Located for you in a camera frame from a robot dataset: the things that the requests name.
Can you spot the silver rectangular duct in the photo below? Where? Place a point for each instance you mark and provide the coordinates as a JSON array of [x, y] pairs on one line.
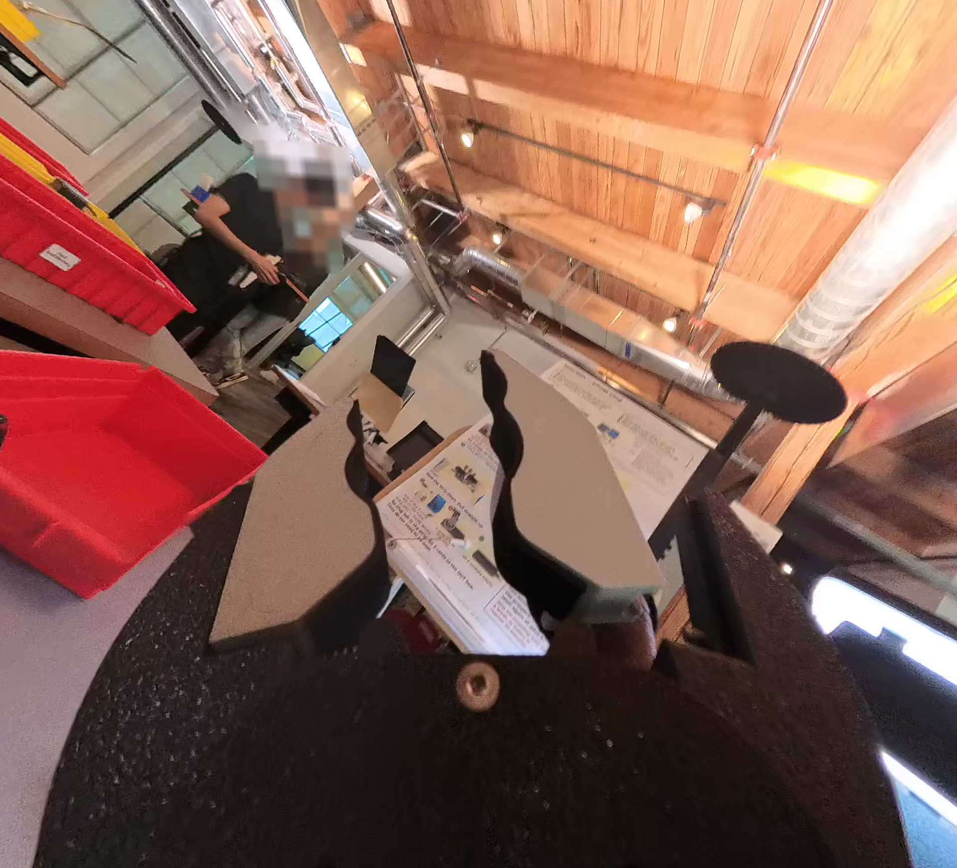
[[598, 330]]

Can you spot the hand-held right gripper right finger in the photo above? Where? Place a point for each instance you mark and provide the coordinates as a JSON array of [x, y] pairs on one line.
[[576, 509]]

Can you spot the metal pipe with red clamps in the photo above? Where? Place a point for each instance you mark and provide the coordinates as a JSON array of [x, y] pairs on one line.
[[819, 23]]

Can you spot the instruction sheet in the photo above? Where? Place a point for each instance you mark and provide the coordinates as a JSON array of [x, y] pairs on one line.
[[448, 532]]

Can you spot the red plastic bin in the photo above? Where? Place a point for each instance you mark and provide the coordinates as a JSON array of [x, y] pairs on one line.
[[112, 464]]

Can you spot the black round disc stand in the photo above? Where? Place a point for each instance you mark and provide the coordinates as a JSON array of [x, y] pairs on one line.
[[220, 120], [777, 382]]

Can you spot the red bin with white label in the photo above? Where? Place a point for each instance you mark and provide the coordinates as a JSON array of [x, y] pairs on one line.
[[75, 240]]

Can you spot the person's right hand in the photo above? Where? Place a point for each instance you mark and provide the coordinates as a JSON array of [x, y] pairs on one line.
[[628, 640]]

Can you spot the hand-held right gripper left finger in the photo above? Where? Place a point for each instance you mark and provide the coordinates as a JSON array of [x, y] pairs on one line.
[[299, 539]]

